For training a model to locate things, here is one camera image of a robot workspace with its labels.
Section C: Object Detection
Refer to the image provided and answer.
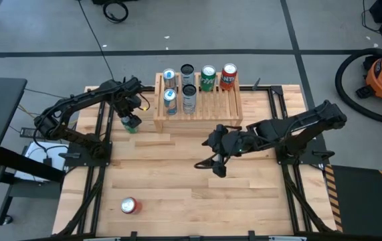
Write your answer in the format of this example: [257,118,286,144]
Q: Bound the red Fanta can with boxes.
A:
[219,62,238,91]
[120,196,142,215]

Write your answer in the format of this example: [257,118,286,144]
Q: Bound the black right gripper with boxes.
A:
[201,125,259,179]

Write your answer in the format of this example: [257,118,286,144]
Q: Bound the coiled black cable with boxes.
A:
[102,0,130,24]

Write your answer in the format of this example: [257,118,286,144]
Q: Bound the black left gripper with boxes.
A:
[110,76,143,128]

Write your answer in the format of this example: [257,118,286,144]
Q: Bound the blue silver Red Bull can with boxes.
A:
[163,88,179,116]
[162,68,177,92]

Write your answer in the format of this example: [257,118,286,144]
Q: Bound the thin black floor cable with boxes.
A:
[23,87,78,101]

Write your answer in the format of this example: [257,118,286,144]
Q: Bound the white paper sheet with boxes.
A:
[15,142,70,182]

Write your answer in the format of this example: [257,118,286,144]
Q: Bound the black hazard-striped floor mat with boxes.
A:
[324,163,382,238]

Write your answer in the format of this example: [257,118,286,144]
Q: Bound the black power adapter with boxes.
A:
[19,127,41,139]

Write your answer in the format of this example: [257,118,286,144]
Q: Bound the wooden slatted shelf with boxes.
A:
[153,72,244,134]

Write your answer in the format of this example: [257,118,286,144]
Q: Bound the white Celsius can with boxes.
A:
[181,84,198,115]
[180,63,195,87]

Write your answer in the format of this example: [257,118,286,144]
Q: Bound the black aluminium table frame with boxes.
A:
[52,85,339,241]

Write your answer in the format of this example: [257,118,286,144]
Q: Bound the long black floor cable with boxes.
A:
[76,0,116,83]

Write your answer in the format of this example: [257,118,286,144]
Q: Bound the green Sprite can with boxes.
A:
[120,115,138,135]
[199,64,217,92]

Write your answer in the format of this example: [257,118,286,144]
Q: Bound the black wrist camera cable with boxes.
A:
[138,93,152,112]
[193,155,220,170]

